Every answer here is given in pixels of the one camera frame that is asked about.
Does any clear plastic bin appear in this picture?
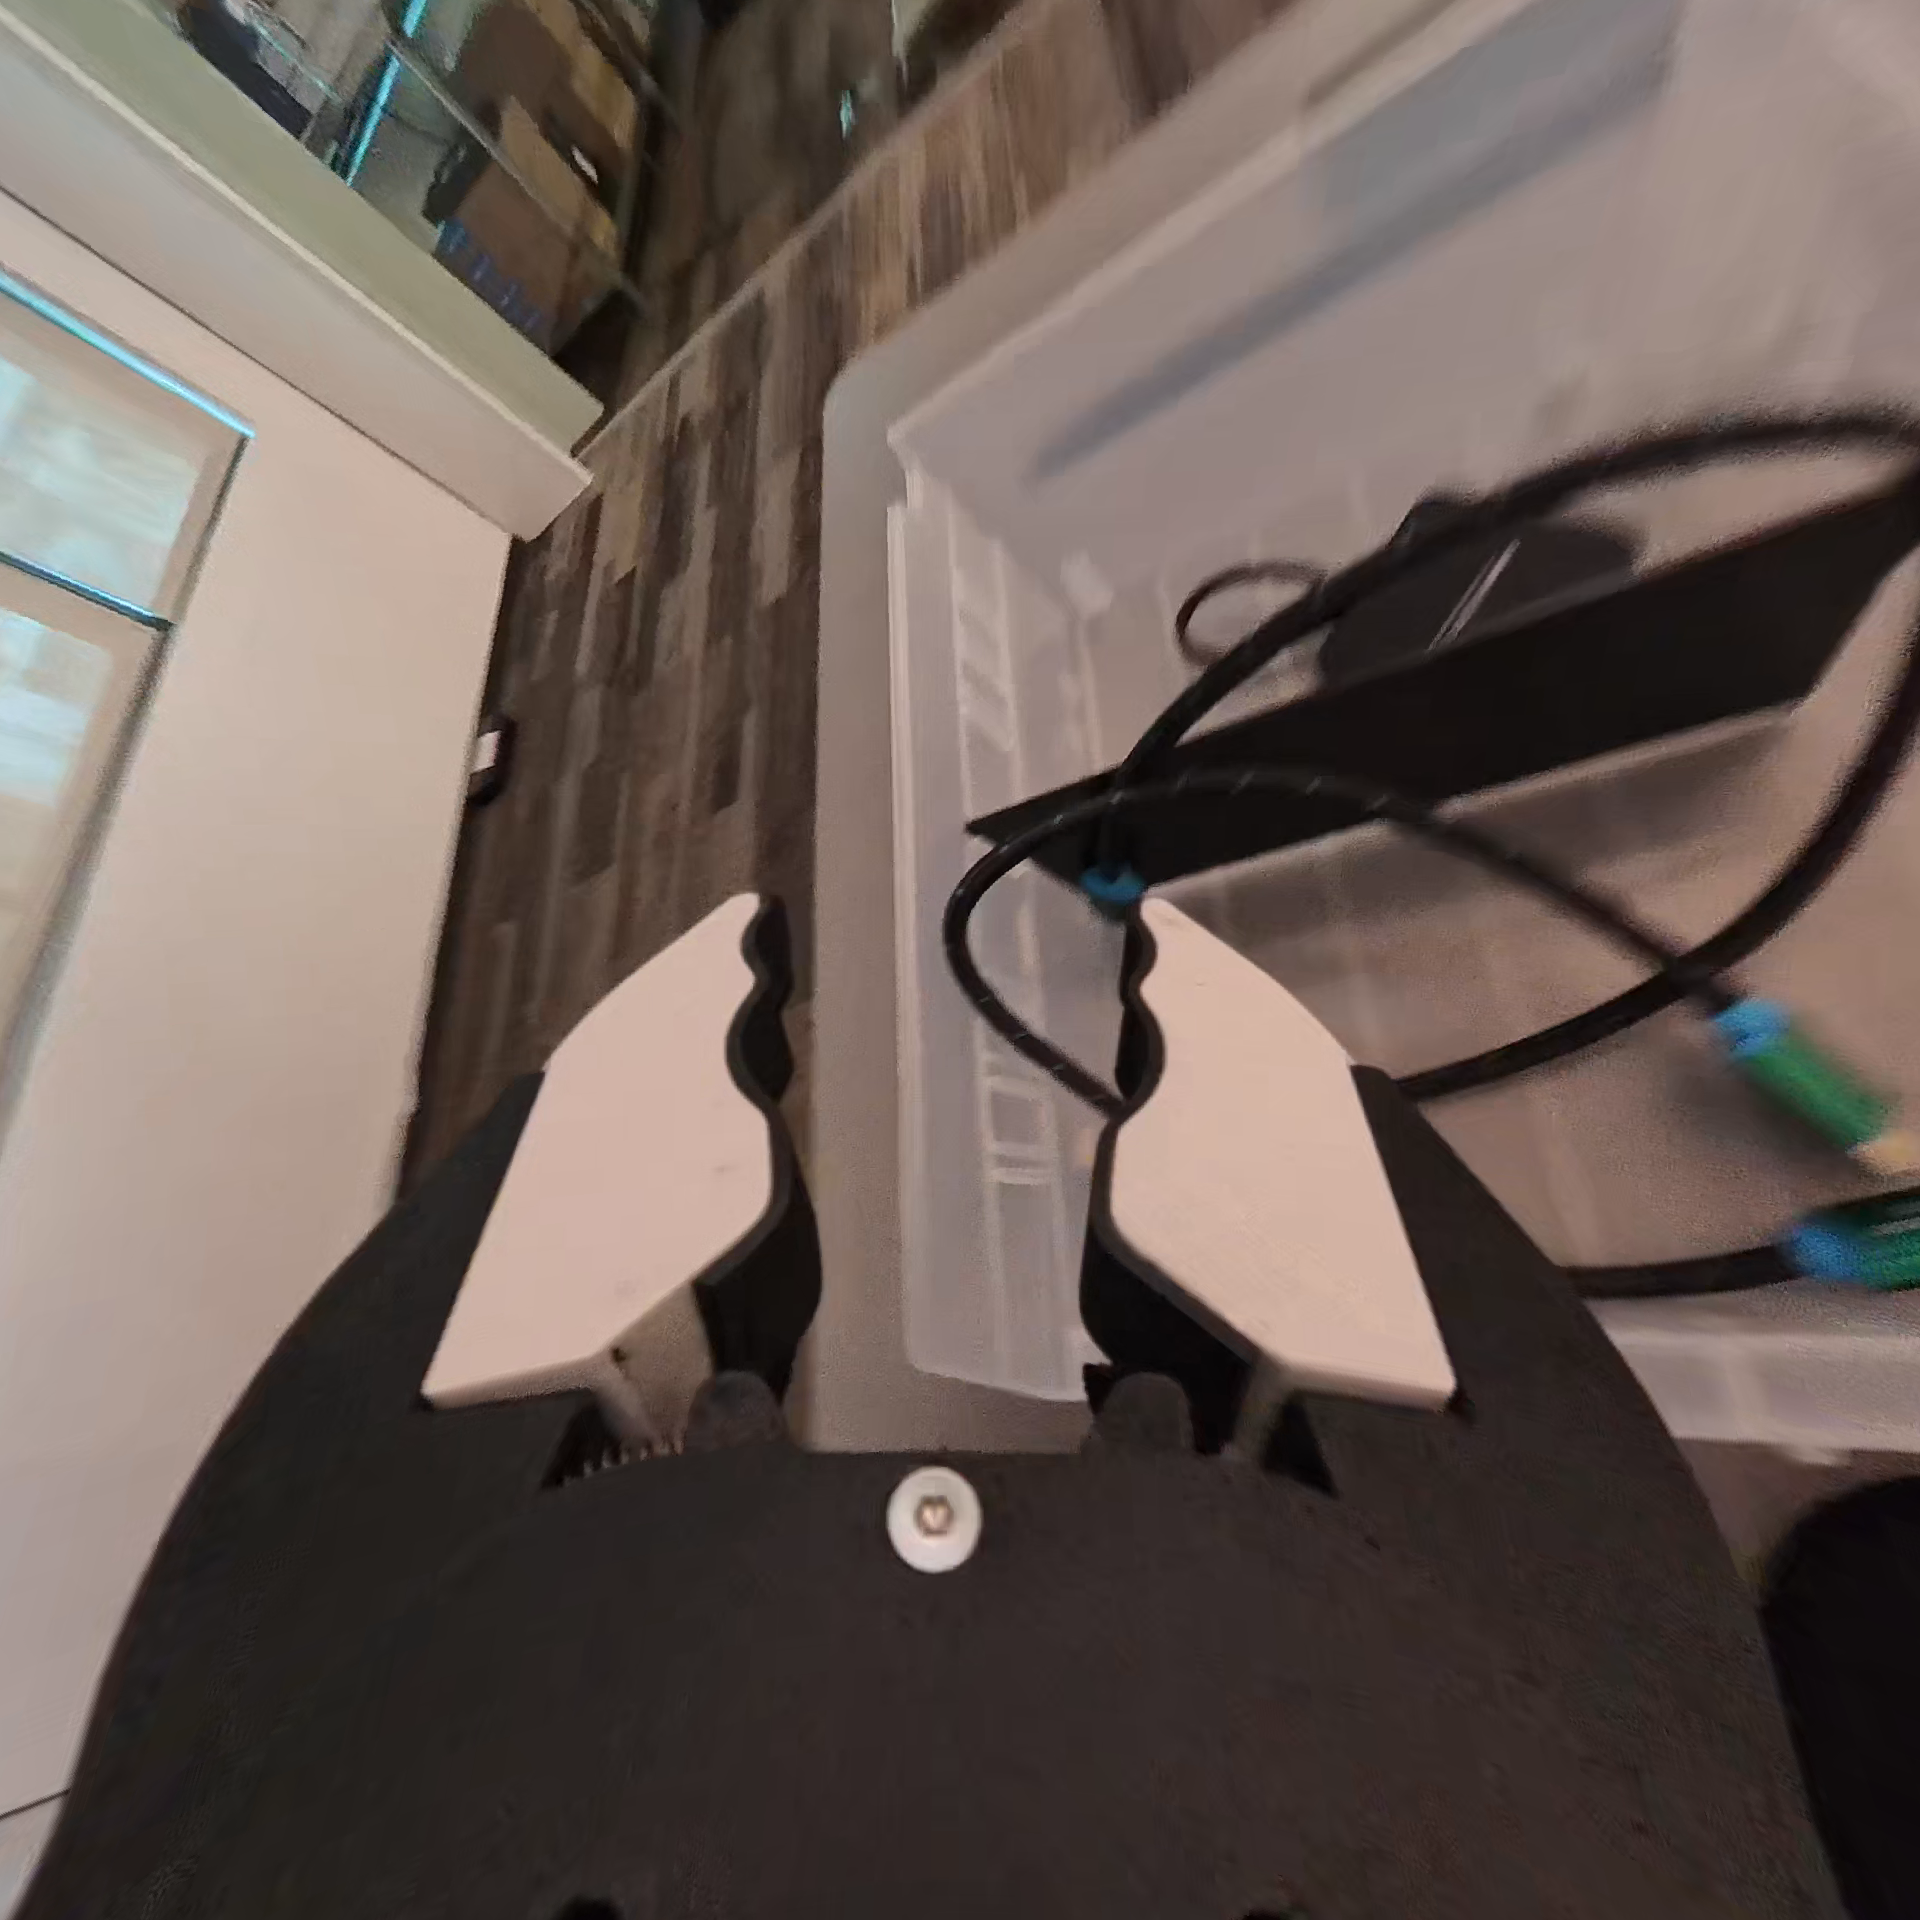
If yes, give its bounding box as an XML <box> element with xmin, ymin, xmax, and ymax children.
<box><xmin>824</xmin><ymin>0</ymin><xmax>1920</xmax><ymax>1470</ymax></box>

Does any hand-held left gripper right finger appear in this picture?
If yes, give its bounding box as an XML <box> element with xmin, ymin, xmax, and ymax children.
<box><xmin>1080</xmin><ymin>895</ymin><xmax>1460</xmax><ymax>1412</ymax></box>

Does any frosted window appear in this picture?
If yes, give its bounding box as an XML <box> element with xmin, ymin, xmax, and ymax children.
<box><xmin>0</xmin><ymin>269</ymin><xmax>251</xmax><ymax>1087</ymax></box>

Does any black cable with green plug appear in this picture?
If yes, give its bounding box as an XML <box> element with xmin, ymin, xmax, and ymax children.
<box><xmin>944</xmin><ymin>757</ymin><xmax>1905</xmax><ymax>1167</ymax></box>
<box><xmin>1107</xmin><ymin>405</ymin><xmax>1920</xmax><ymax>1305</ymax></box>

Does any black flat panel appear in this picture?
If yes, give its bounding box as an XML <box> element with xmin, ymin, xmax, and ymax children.
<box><xmin>967</xmin><ymin>471</ymin><xmax>1920</xmax><ymax>889</ymax></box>

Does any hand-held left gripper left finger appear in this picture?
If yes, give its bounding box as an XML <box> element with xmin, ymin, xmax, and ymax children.
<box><xmin>422</xmin><ymin>891</ymin><xmax>824</xmax><ymax>1407</ymax></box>

